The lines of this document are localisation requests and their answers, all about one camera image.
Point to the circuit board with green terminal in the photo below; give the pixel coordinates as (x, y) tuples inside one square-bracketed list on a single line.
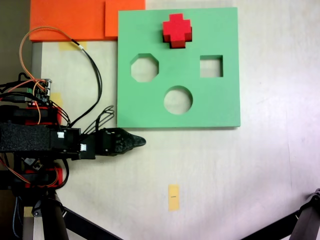
[(40, 93)]

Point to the large flat orange block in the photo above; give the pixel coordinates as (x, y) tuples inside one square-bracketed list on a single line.
[(67, 20)]

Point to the wide yellow tape piece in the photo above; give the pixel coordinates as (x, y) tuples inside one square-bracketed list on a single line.
[(65, 46)]

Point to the grey metal strip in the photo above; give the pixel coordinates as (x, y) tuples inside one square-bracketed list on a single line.
[(36, 60)]

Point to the thin black tripod strut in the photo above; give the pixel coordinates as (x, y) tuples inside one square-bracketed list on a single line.
[(92, 226), (272, 226)]

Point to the thick black tripod leg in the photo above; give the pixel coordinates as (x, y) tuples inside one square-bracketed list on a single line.
[(307, 220), (51, 220)]

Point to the small black adapter board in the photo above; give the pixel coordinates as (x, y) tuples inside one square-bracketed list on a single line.
[(37, 165)]

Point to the long yellow tape marker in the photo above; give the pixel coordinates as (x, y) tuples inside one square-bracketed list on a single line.
[(173, 202)]

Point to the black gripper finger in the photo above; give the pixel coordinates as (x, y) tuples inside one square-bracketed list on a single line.
[(131, 140)]

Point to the small yellow tape piece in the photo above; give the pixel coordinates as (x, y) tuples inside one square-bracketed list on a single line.
[(57, 98), (28, 212)]

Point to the red printed base clamp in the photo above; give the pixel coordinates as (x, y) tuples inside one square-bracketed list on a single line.
[(59, 175), (59, 113)]

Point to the green board with shaped holes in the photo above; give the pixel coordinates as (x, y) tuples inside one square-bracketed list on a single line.
[(215, 105)]

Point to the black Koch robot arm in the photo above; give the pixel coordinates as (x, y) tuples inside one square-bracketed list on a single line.
[(25, 137)]

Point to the red cross columnar block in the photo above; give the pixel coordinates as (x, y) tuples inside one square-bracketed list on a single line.
[(177, 27)]

